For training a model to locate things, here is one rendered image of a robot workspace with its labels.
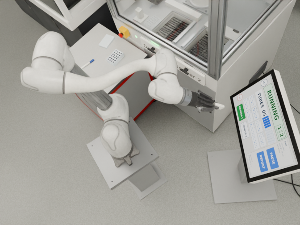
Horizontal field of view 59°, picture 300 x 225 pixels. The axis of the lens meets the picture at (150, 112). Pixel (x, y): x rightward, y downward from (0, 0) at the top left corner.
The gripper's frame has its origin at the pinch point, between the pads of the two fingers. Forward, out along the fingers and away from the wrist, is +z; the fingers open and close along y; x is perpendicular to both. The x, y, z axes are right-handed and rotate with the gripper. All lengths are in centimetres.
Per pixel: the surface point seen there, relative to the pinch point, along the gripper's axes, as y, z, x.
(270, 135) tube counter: -19.2, 17.0, -14.4
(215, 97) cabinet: 27.2, 28.6, 27.2
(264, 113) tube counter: -7.5, 17.0, -14.6
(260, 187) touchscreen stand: -25, 96, 59
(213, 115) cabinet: 27, 48, 50
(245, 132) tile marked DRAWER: -12.6, 17.1, -0.5
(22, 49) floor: 175, -98, 229
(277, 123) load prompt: -15.3, 17.0, -19.6
